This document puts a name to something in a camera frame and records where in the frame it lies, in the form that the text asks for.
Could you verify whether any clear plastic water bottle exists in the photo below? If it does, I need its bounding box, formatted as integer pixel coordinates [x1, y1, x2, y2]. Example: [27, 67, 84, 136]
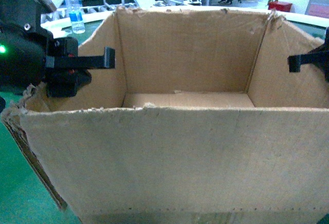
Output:
[65, 0, 85, 34]

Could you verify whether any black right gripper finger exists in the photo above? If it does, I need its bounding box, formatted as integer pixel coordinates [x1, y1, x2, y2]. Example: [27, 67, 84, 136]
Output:
[287, 44, 328, 73]

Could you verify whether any large cardboard box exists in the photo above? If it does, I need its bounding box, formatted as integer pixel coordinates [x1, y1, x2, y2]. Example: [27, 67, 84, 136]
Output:
[1, 5, 329, 224]

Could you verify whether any green round conveyor table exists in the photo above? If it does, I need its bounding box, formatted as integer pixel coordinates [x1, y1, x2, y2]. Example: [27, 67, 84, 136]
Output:
[0, 6, 329, 224]

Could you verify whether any red box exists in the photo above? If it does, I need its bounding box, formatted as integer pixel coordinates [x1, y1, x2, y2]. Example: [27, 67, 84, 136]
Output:
[268, 1, 293, 12]

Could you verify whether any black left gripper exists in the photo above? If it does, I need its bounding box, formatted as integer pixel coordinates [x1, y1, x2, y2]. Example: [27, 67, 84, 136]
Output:
[44, 36, 116, 98]

